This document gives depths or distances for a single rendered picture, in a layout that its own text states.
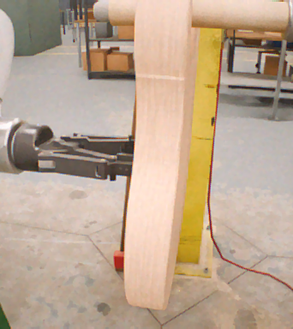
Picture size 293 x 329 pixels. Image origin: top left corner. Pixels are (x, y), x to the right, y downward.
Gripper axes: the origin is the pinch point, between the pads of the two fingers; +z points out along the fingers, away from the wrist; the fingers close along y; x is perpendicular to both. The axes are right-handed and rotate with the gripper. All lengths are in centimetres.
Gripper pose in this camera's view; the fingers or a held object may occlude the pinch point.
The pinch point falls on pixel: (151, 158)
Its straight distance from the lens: 46.5
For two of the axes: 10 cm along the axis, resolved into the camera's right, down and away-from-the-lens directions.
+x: 0.4, -9.4, -3.3
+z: 9.8, 1.0, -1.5
